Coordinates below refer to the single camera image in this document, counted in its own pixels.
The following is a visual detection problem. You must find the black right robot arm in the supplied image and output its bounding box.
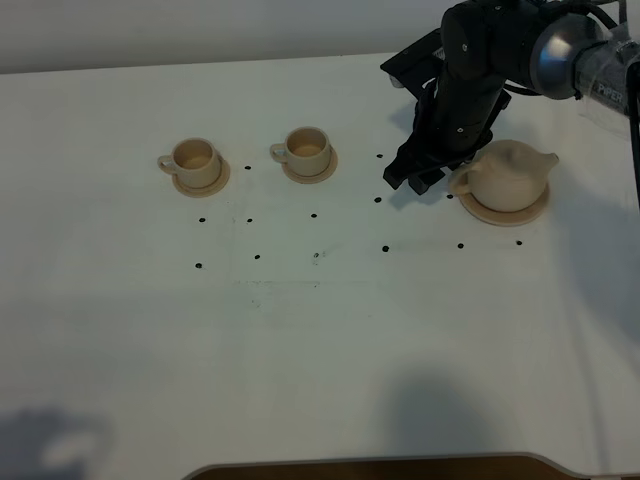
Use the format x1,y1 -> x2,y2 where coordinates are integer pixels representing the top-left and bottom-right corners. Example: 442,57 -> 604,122
381,1 -> 639,195

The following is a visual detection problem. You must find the beige teacup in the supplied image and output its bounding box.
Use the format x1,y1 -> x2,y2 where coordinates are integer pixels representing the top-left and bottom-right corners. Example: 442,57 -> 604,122
269,127 -> 331,176
157,138 -> 222,189

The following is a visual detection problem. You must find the beige ceramic teapot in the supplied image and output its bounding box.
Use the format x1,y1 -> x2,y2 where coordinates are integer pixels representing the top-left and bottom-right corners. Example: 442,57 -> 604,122
449,140 -> 559,213

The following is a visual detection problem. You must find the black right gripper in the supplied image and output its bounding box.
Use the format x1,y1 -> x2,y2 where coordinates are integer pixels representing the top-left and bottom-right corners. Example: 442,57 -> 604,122
383,1 -> 540,195

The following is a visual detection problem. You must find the left beige teacup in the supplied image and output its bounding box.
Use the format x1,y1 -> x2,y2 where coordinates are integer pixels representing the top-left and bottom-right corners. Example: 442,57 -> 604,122
157,138 -> 222,189

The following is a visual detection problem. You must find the beige teapot saucer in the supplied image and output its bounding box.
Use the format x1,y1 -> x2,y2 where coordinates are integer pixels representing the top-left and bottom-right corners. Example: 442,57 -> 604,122
459,184 -> 551,227

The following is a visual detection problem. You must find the right beige teacup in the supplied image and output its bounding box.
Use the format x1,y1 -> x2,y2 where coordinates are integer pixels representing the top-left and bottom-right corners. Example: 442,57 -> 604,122
269,127 -> 331,176

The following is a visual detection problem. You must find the left beige cup saucer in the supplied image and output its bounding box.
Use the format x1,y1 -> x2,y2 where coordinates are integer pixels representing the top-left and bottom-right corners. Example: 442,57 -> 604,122
172,158 -> 231,198

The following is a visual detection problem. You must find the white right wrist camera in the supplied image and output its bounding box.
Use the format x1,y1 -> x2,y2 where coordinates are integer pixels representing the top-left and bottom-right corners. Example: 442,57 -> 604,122
380,28 -> 445,100

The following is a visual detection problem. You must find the right beige cup saucer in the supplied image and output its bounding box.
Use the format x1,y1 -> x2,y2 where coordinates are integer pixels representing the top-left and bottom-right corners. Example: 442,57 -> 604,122
281,149 -> 338,184

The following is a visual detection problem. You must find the beige cup saucer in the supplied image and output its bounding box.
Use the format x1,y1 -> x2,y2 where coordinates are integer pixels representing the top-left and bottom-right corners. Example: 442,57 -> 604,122
281,149 -> 338,184
172,158 -> 231,198

